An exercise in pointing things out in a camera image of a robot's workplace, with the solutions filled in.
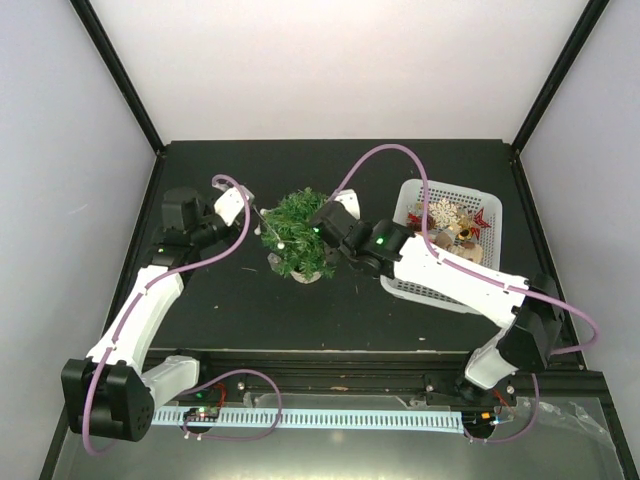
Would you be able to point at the small green christmas tree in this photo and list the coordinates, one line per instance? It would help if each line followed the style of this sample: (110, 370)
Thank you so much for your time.
(305, 255)

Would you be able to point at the white perforated plastic basket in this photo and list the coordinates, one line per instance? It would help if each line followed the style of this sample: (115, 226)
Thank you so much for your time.
(469, 201)

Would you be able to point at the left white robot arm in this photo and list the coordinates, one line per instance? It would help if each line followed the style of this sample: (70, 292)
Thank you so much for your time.
(108, 393)

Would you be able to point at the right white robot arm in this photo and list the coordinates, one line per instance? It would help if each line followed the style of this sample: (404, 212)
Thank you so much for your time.
(526, 311)

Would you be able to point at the brown pine cone ornament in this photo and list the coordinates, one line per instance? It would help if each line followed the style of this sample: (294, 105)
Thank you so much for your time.
(415, 223)

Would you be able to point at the gold snowflake ornament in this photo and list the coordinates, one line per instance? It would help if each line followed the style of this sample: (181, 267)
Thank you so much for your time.
(443, 212)

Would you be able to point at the red star ornament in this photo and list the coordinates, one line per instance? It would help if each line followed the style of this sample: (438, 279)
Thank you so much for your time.
(479, 222)

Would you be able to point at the right circuit board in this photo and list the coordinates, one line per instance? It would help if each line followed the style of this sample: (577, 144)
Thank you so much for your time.
(493, 417)

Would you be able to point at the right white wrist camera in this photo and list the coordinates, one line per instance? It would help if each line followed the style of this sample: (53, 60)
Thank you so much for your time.
(349, 200)

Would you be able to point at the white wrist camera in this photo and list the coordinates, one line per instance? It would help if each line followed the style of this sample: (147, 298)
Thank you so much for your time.
(349, 200)
(231, 204)

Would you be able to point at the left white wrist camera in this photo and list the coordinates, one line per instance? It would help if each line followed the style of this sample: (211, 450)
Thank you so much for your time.
(231, 204)

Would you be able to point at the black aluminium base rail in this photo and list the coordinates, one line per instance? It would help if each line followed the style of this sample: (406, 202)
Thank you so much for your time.
(379, 372)

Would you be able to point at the white slotted cable duct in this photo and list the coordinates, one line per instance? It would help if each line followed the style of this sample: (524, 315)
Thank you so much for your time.
(296, 418)

